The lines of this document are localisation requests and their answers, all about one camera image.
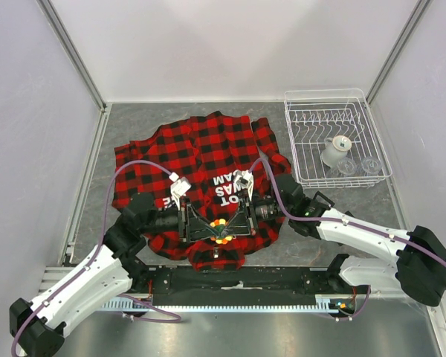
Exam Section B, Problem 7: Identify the red black plaid shirt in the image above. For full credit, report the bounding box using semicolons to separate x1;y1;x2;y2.
112;112;291;271

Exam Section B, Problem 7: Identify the aluminium frame post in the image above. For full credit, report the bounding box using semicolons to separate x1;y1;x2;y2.
35;0;109;112
366;0;432;104

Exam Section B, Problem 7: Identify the clear glass cup left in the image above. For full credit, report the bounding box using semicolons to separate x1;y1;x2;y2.
336;158;358;178

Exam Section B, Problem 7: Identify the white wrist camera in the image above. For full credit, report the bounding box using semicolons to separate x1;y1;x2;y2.
169;172;191;208
233;170;254;201

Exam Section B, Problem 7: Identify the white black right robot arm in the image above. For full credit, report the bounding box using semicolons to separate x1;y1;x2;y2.
233;170;446;306

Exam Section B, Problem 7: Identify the clear glass cup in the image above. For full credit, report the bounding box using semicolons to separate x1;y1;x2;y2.
361;156;382;176
336;158;358;178

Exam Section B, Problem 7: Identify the yellow plush flower brooch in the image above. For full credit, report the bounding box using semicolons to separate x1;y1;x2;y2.
210;219;233;245

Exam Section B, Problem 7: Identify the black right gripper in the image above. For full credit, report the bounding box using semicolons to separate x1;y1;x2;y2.
222;190;292;235

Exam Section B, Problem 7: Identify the light blue cable duct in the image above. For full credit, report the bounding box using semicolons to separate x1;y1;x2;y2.
97;297;355;313

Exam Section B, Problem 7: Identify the clear glass cup right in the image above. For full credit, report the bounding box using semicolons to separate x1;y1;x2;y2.
361;156;382;176

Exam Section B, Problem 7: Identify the grey ceramic teapot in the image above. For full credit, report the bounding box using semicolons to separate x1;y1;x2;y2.
321;135;352;167

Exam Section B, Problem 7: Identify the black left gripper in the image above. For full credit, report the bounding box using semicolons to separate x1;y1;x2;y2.
140;196;219;242

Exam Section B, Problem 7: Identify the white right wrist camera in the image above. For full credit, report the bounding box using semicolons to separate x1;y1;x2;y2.
233;170;254;201

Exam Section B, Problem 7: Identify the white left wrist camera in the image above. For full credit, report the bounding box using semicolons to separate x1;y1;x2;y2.
169;172;191;208

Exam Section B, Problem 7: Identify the aluminium frame post right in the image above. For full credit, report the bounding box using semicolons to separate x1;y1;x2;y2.
366;0;432;104

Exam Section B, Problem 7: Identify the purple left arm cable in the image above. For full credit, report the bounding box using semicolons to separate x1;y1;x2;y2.
10;160;183;357

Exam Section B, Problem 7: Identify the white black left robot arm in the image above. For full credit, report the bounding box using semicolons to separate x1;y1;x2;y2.
9;193;217;356

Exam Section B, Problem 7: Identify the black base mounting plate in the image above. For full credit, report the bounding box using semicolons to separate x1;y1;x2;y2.
129;264;372;297

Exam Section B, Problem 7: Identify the aluminium frame post left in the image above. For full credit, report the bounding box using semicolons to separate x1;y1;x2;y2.
35;0;109;112

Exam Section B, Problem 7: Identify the white wire dish rack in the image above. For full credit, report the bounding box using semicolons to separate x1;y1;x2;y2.
284;88;392;188

